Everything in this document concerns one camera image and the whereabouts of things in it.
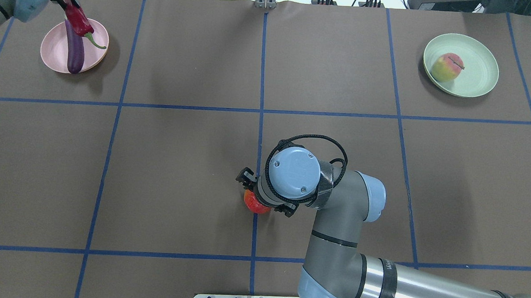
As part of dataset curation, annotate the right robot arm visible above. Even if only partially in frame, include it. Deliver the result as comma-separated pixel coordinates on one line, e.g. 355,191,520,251
236,140,531,298

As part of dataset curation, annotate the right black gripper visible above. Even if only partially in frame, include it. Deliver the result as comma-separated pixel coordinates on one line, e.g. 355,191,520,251
234,166,301,218

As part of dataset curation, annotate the yellow pink peach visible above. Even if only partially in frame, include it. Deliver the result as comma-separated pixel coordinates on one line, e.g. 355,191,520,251
429,53,465,82

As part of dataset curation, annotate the red orange apple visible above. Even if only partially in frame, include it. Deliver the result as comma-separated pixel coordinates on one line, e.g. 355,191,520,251
243,189,271,214

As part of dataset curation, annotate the purple eggplant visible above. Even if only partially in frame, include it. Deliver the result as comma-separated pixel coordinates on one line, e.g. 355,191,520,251
64,19,85,74

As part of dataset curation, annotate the green plate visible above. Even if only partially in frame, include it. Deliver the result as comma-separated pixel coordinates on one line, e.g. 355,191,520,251
423,33,500,98

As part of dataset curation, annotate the pink plate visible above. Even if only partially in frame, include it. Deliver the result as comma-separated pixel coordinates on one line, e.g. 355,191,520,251
40,19,110,74

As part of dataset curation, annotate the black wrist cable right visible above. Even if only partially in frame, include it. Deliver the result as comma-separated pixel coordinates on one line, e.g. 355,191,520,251
263,132,350,206

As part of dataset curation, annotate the red chili pepper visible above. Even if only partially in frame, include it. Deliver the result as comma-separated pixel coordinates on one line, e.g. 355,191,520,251
64,0,107,49

